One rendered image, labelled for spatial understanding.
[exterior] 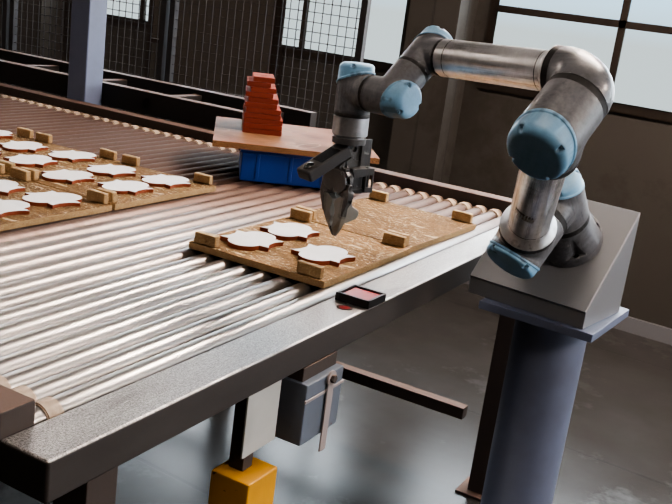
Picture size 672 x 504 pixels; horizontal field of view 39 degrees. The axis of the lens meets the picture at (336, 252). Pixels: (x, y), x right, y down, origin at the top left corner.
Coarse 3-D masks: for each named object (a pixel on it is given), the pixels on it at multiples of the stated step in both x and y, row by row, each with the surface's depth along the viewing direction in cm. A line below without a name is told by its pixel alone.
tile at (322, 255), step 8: (304, 248) 208; (312, 248) 209; (320, 248) 210; (328, 248) 211; (336, 248) 212; (304, 256) 202; (312, 256) 203; (320, 256) 203; (328, 256) 204; (336, 256) 205; (344, 256) 206; (352, 256) 207; (320, 264) 201; (328, 264) 202; (336, 264) 201
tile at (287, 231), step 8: (272, 224) 225; (280, 224) 226; (288, 224) 227; (296, 224) 228; (272, 232) 218; (280, 232) 219; (288, 232) 220; (296, 232) 221; (304, 232) 222; (312, 232) 223; (288, 240) 217; (304, 240) 218
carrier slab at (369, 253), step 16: (256, 224) 228; (304, 224) 234; (320, 224) 236; (320, 240) 221; (336, 240) 223; (352, 240) 225; (368, 240) 227; (224, 256) 201; (240, 256) 200; (256, 256) 201; (272, 256) 203; (288, 256) 204; (368, 256) 213; (384, 256) 214; (400, 256) 220; (272, 272) 196; (288, 272) 194; (336, 272) 197; (352, 272) 200
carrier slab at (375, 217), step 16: (320, 208) 253; (368, 208) 261; (384, 208) 264; (400, 208) 266; (352, 224) 240; (368, 224) 243; (384, 224) 245; (400, 224) 247; (416, 224) 250; (432, 224) 252; (448, 224) 255; (464, 224) 257; (416, 240) 233; (432, 240) 236
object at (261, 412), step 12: (276, 384) 160; (252, 396) 154; (264, 396) 158; (276, 396) 161; (252, 408) 155; (264, 408) 159; (276, 408) 162; (252, 420) 156; (264, 420) 160; (276, 420) 164; (252, 432) 157; (264, 432) 161; (252, 444) 158; (264, 444) 162; (240, 456) 156
